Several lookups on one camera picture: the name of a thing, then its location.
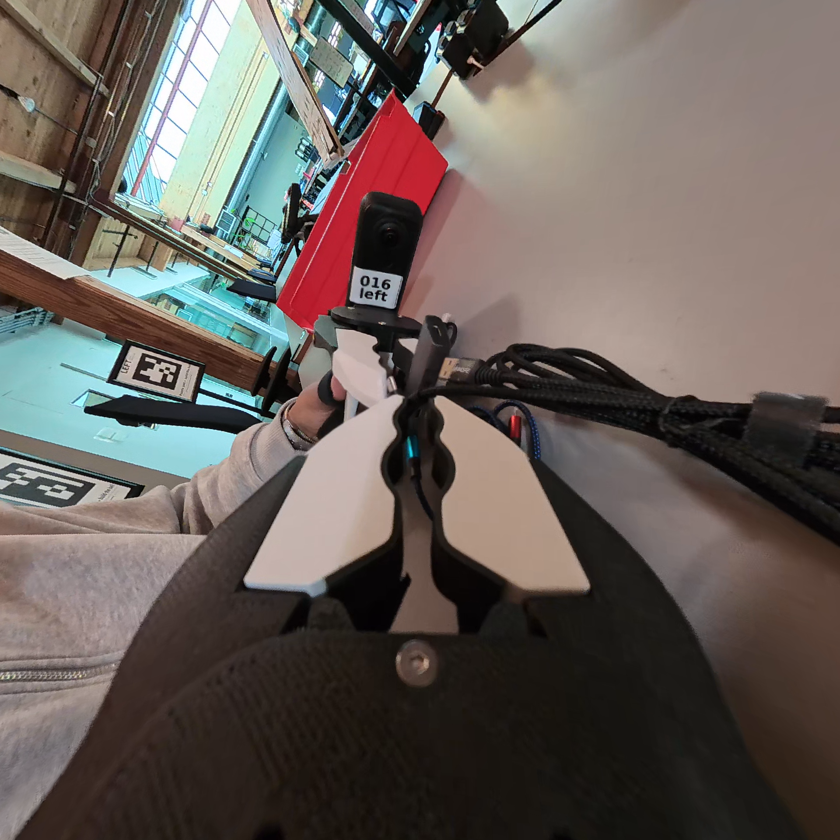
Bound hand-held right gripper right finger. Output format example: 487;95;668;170
430;397;593;598

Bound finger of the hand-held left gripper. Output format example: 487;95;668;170
333;335;395;421

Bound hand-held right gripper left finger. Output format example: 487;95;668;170
243;395;406;598

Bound grey usb hub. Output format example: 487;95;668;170
408;314;458;391

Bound black braided usb cable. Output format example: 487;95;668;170
420;344;840;547

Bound person's left forearm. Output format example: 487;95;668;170
177;420;306;536

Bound white desk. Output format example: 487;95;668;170
394;0;840;840

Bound person's left hand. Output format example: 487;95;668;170
289;375;349;450

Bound red box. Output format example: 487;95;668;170
276;88;450;336

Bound framed black white marker sign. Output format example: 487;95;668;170
108;340;206;404

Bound black device box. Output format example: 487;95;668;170
436;0;511;81

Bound wooden railing beam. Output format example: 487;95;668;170
0;249;283;395

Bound grey sweatshirt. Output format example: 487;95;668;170
0;486;217;840

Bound large black white marker sign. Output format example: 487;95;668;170
0;446;145;509

